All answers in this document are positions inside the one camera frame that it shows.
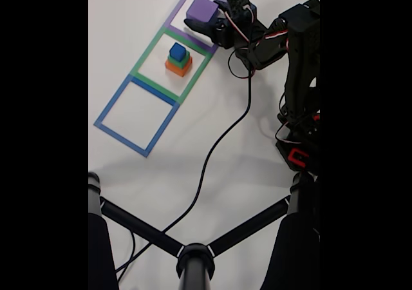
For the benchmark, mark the large purple cube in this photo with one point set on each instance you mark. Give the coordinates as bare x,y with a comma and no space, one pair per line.
201,9

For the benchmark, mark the small blue cube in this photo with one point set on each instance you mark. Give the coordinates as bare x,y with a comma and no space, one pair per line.
177,51

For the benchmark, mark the green cube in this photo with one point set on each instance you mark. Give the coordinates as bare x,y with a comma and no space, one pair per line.
186,61

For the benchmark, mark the orange cube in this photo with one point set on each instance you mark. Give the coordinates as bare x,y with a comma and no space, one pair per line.
177,71

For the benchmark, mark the red table clamp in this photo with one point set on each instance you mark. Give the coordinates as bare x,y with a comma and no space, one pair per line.
296,156

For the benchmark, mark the black tripod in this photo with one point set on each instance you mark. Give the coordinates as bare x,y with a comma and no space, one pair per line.
194,270

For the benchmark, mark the purple square frame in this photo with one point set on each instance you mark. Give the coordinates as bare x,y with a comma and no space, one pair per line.
180,33

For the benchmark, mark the green square frame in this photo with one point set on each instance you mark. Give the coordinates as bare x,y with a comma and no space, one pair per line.
148,51

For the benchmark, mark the blue square frame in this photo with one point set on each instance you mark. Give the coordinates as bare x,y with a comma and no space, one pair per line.
112,100

